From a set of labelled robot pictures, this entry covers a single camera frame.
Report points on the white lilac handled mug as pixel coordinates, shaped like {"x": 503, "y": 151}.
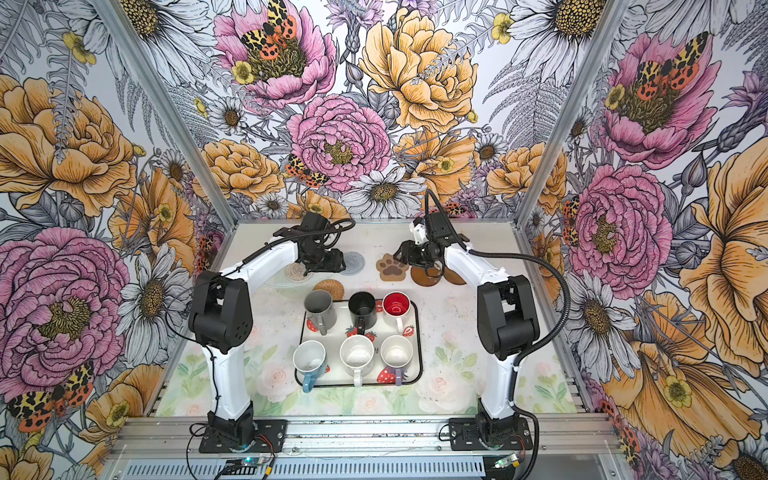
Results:
{"x": 397, "y": 352}

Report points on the left aluminium corner post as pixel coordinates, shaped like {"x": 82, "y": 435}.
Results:
{"x": 118, "y": 24}

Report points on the multicolour woven round coaster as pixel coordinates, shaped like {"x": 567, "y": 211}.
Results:
{"x": 297, "y": 272}

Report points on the right aluminium corner post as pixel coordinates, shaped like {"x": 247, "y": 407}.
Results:
{"x": 605, "y": 32}

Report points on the aluminium front rail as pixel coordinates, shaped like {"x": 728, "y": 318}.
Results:
{"x": 336, "y": 436}

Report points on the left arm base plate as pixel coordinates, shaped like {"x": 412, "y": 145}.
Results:
{"x": 230, "y": 436}

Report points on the rattan wicker round coaster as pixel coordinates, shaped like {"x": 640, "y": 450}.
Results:
{"x": 334, "y": 287}

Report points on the white speckled mug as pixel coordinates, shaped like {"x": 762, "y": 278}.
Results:
{"x": 357, "y": 354}

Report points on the plain brown wooden round coaster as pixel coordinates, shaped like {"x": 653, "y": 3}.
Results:
{"x": 453, "y": 277}

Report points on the white strawberry serving tray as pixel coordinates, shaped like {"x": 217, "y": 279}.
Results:
{"x": 381, "y": 375}

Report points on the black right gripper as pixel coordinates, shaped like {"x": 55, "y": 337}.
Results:
{"x": 407, "y": 256}

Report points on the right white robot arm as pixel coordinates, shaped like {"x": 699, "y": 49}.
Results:
{"x": 506, "y": 313}

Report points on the cork paw print coaster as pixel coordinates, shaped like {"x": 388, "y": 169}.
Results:
{"x": 390, "y": 269}

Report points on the white mug red inside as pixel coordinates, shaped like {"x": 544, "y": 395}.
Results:
{"x": 396, "y": 307}

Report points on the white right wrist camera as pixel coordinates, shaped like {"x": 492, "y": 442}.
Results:
{"x": 419, "y": 231}

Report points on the aluminium corner post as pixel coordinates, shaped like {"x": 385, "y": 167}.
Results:
{"x": 118, "y": 24}
{"x": 605, "y": 32}

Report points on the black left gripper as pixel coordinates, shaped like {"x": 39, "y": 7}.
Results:
{"x": 333, "y": 265}

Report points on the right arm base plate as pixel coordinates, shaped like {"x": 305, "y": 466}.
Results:
{"x": 481, "y": 433}

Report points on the blue floral mug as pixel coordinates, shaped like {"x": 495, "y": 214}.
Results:
{"x": 310, "y": 361}

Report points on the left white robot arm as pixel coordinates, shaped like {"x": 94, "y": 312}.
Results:
{"x": 221, "y": 317}

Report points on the grey-blue woven round coaster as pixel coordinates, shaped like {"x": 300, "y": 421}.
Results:
{"x": 354, "y": 263}

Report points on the grey mug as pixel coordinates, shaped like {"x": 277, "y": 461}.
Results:
{"x": 320, "y": 310}

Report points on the black mug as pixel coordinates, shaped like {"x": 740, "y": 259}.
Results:
{"x": 362, "y": 308}

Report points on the scratched brown wooden round coaster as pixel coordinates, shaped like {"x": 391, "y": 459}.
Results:
{"x": 426, "y": 277}

